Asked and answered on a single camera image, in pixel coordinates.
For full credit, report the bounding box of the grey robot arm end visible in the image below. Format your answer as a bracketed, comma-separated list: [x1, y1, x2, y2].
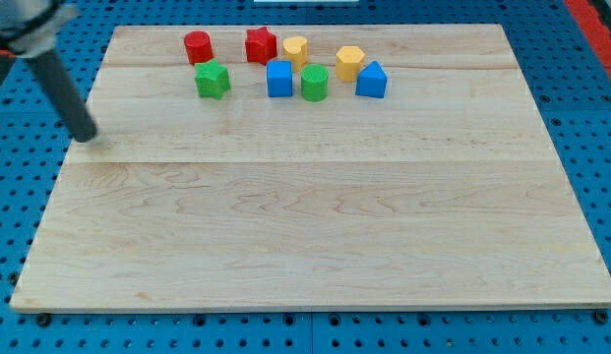
[0, 0, 78, 59]

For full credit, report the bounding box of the yellow hexagon block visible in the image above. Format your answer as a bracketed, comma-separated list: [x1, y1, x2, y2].
[336, 45, 365, 83]

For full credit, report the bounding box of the green cylinder block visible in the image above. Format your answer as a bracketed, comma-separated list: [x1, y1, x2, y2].
[300, 64, 329, 102]

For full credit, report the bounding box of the blue cube block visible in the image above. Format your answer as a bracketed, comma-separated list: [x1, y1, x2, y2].
[266, 61, 293, 97]

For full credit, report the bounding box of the blue triangle block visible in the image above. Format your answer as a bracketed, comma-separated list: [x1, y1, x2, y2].
[355, 61, 388, 98]

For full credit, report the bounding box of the yellow heart block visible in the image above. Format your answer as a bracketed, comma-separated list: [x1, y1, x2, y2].
[282, 35, 308, 73]

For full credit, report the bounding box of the green star block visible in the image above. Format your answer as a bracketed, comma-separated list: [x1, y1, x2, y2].
[194, 59, 230, 99]

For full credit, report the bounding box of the red star block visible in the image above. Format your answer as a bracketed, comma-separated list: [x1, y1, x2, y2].
[245, 27, 277, 65]

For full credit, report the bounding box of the light wooden board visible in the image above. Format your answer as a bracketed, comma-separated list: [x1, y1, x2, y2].
[10, 24, 611, 314]

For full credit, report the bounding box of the red cylinder block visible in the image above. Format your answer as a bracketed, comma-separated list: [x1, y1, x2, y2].
[183, 30, 214, 65]

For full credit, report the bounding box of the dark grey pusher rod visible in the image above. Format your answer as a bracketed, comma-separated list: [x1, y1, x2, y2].
[26, 49, 97, 143]

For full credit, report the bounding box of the red strip at edge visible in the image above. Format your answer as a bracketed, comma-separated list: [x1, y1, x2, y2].
[564, 0, 611, 80]

